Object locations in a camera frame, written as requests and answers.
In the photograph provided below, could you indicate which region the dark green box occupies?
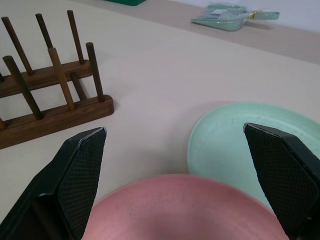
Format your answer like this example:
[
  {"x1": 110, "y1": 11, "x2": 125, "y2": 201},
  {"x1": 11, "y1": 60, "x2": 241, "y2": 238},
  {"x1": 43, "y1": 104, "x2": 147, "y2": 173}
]
[{"x1": 103, "y1": 0, "x2": 146, "y2": 7}]

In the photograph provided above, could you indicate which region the red plate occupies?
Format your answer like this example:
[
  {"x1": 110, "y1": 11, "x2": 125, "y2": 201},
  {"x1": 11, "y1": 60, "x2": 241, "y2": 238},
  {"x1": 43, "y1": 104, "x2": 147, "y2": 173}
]
[{"x1": 79, "y1": 173, "x2": 291, "y2": 240}]

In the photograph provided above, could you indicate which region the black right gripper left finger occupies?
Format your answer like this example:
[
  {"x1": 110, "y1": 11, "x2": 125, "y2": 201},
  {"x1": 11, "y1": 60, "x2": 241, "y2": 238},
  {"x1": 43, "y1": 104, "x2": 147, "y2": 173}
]
[{"x1": 0, "y1": 126, "x2": 108, "y2": 240}]

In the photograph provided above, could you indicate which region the pale green dustpan set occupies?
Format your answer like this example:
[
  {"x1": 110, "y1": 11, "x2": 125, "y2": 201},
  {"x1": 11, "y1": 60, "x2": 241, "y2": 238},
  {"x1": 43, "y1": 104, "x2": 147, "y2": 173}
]
[{"x1": 190, "y1": 3, "x2": 281, "y2": 32}]

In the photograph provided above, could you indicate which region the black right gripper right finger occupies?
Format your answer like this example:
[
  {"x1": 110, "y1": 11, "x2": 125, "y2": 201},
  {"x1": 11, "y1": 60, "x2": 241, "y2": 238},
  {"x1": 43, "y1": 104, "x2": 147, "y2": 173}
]
[{"x1": 243, "y1": 122, "x2": 320, "y2": 240}]

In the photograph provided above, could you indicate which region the wooden dish rack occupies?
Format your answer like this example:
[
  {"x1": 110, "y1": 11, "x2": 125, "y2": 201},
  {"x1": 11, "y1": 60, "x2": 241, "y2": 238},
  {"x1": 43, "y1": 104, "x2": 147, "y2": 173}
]
[{"x1": 0, "y1": 9, "x2": 115, "y2": 150}]

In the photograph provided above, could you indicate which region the green plate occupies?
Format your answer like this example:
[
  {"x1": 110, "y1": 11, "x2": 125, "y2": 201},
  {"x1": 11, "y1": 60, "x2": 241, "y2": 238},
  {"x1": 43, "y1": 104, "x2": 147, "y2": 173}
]
[{"x1": 186, "y1": 101, "x2": 320, "y2": 209}]

